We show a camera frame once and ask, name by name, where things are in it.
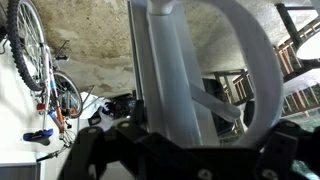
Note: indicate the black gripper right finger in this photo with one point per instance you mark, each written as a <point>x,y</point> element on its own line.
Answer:
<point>283,150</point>

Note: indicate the white door lock lever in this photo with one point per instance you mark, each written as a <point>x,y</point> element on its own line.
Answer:
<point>216,106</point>

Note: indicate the white round table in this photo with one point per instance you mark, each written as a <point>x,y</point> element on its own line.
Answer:
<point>310,46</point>

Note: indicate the white cloth heap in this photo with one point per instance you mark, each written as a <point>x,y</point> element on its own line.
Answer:
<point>91,106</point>

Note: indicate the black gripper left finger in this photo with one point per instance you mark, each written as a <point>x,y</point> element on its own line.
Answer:
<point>90,153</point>

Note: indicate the white bicycle with blue saddle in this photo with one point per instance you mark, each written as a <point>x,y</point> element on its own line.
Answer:
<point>30,50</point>

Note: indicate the black bags pile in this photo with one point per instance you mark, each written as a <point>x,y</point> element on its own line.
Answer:
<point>121,106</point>

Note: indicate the white framed house window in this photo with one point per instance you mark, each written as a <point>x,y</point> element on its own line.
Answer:
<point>16,171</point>

